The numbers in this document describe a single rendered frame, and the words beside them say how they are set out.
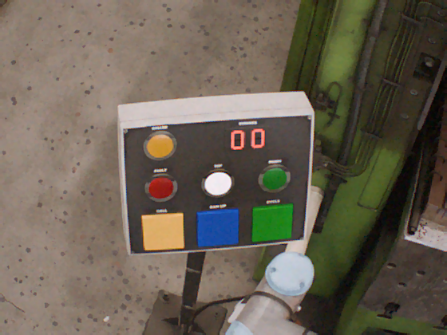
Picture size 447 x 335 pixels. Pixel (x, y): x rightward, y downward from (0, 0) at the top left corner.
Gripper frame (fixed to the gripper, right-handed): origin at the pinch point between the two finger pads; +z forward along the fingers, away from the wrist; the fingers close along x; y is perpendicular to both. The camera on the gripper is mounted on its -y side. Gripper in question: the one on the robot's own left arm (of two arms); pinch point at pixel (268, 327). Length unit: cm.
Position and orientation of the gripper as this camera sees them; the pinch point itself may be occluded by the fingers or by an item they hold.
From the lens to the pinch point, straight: 188.5
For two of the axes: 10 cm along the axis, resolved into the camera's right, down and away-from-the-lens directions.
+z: -0.9, 4.7, 8.8
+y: -6.1, 6.7, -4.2
